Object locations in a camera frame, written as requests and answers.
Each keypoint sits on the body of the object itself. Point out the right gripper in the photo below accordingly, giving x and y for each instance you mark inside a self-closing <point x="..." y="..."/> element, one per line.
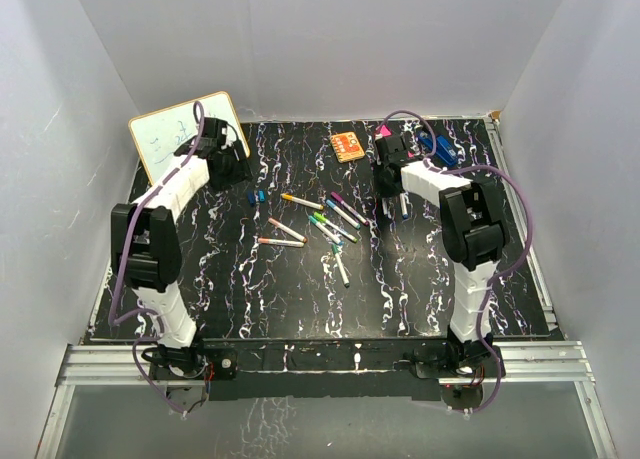
<point x="383" y="191"/>

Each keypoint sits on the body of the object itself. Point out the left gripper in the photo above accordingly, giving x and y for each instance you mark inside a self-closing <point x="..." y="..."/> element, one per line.
<point x="241" y="172"/>

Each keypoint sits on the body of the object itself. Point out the light blue cap marker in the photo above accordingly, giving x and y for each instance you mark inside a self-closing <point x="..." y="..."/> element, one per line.
<point x="385" y="208"/>

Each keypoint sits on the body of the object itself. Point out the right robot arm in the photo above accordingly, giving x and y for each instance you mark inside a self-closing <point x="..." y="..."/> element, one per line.
<point x="472" y="227"/>

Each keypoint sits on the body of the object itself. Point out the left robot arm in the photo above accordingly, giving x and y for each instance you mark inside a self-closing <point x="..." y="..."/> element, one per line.
<point x="146" y="254"/>

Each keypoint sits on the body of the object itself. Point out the blue stapler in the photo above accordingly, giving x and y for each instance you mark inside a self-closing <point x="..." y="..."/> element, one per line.
<point x="444" y="151"/>

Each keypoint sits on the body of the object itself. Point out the yellow cap marker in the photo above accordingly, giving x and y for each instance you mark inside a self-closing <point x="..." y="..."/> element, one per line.
<point x="303" y="202"/>

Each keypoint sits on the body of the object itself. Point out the tan cap marker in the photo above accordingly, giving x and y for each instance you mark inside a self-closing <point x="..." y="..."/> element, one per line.
<point x="287" y="230"/>

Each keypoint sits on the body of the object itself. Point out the yellow framed whiteboard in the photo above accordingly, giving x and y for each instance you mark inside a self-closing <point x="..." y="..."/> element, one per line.
<point x="158" y="134"/>

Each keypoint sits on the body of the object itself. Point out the salmon cap marker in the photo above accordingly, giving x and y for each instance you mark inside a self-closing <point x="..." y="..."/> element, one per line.
<point x="281" y="242"/>

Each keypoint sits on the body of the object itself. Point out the teal cap marker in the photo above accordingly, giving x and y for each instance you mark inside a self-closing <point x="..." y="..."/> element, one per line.
<point x="333" y="237"/>

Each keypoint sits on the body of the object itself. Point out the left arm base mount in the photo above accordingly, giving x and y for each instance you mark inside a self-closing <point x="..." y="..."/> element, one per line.
<point x="198" y="361"/>

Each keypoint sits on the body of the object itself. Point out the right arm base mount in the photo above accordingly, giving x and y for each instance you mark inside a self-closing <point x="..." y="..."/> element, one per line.
<point x="435" y="360"/>

